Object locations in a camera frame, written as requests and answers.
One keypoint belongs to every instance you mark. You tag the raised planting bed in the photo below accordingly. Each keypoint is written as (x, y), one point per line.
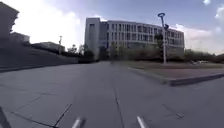
(176, 69)

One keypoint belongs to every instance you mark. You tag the dark building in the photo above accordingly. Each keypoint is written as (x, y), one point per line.
(7, 23)

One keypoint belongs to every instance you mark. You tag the low distant building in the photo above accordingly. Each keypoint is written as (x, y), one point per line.
(50, 46)

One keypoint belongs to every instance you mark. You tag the grey stone kerb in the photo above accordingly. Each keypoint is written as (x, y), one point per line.
(186, 80)

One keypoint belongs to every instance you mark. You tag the grey paved ground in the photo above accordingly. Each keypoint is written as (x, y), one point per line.
(100, 90)

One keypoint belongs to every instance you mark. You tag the thin pole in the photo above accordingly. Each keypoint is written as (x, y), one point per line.
(60, 44)

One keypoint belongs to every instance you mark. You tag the robot's own part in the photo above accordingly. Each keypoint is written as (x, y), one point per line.
(77, 122)
(142, 122)

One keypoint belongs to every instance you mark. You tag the large grey office building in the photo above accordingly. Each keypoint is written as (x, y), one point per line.
(133, 35)

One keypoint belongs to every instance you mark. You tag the row of trees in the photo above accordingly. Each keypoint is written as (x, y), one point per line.
(150, 53)

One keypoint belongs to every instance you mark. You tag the dark sloped wall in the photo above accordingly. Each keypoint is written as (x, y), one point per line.
(30, 56)

